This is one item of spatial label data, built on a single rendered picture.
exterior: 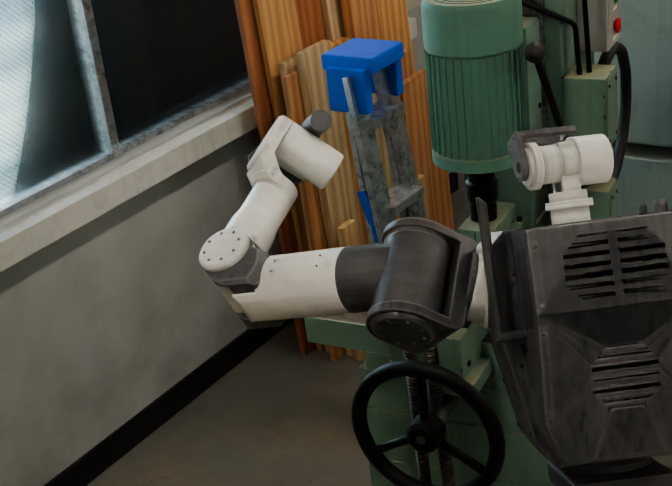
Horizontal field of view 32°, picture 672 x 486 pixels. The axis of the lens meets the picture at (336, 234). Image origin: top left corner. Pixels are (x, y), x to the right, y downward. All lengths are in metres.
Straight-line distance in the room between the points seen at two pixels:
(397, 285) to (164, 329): 2.22
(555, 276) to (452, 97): 0.76
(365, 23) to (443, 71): 1.86
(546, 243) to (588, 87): 0.93
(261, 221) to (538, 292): 0.51
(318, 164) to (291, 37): 1.89
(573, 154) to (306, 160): 0.45
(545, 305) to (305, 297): 0.35
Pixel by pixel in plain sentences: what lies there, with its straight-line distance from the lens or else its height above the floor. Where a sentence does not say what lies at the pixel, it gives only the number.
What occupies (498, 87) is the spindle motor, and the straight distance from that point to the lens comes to 2.05.
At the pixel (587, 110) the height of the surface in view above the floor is 1.24.
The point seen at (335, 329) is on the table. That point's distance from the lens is 2.29.
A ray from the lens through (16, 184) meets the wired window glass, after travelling 3.22.
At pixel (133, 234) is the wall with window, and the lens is 3.46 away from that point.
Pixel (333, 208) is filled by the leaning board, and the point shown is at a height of 0.53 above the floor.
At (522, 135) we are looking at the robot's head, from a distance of 1.56.
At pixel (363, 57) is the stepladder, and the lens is 2.99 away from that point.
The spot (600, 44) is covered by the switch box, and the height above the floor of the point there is 1.34.
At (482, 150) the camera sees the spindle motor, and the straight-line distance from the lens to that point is 2.09.
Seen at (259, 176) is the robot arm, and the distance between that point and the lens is 1.77.
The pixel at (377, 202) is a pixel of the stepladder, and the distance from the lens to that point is 3.10.
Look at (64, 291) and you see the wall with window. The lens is 3.30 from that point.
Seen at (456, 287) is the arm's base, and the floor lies 1.30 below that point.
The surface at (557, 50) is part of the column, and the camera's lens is 2.26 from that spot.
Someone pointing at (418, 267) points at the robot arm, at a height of 1.34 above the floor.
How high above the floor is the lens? 2.01
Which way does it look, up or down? 25 degrees down
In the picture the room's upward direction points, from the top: 7 degrees counter-clockwise
